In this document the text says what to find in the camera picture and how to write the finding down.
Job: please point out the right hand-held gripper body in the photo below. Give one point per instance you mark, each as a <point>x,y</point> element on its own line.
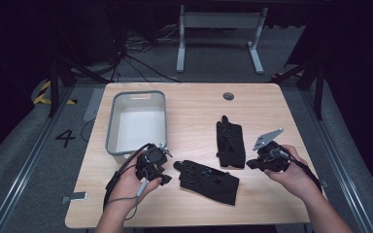
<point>272,158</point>

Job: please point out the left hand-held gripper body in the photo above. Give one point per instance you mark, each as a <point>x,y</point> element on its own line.
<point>153,157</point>

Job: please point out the grey plastic bin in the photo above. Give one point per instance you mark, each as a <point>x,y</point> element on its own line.
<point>139,129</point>

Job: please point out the person's right hand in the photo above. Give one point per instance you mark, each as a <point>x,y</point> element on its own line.
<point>296,178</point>

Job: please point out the person's left hand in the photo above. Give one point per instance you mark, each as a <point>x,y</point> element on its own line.
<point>128,186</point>

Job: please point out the black metal stand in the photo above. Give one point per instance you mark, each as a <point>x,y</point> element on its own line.
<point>319,90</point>
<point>55,87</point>

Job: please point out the yellow black hazard tape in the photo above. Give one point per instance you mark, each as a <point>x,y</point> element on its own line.
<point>43,92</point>

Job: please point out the metal floor rail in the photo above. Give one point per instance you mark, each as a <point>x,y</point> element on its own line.
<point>22,174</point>
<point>340,174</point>

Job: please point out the silver table edge bracket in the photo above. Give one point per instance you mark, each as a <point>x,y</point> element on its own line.
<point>77,196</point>

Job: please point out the white metal desk frame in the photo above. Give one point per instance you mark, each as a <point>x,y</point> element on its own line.
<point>220,20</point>

